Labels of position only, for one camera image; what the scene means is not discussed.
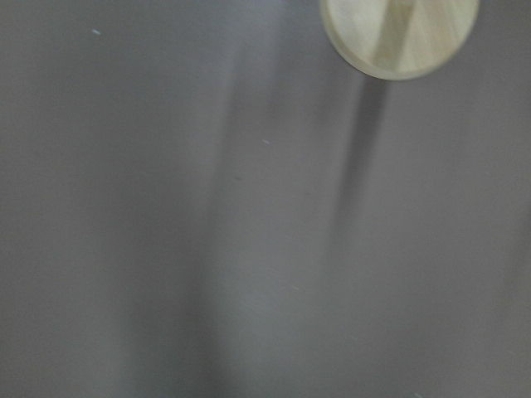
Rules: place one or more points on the wooden mug tree stand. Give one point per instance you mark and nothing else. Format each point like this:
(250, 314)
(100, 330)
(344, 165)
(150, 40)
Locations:
(398, 40)

